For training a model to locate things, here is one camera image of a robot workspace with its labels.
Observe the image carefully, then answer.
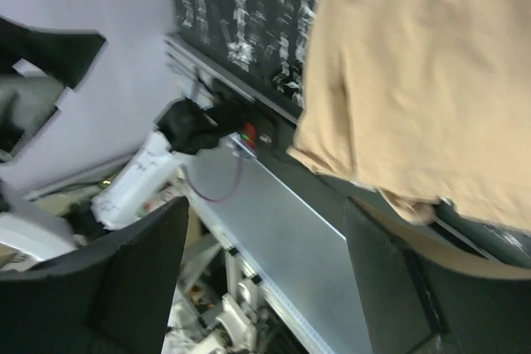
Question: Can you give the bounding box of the beige t-shirt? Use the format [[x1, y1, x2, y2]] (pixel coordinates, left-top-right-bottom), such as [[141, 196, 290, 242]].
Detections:
[[289, 0, 530, 231]]

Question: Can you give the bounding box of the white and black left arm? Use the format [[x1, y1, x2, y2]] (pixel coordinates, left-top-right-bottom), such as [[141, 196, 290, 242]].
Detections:
[[91, 98, 223, 230]]

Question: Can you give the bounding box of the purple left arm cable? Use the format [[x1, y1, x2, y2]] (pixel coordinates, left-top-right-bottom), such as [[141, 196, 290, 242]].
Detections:
[[182, 150, 246, 203]]

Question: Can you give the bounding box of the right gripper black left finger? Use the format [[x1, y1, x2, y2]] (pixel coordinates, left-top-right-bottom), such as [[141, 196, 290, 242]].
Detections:
[[1, 197, 188, 353]]

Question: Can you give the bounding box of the black marble-pattern mat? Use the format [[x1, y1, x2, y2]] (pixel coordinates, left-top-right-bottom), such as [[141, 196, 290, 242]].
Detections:
[[174, 0, 317, 117]]

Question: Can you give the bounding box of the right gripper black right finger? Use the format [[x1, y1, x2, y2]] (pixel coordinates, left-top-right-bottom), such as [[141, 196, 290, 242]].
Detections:
[[343, 198, 530, 353]]

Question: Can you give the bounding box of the left controller board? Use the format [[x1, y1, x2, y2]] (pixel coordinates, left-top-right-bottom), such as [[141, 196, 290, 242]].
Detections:
[[228, 122, 257, 159]]

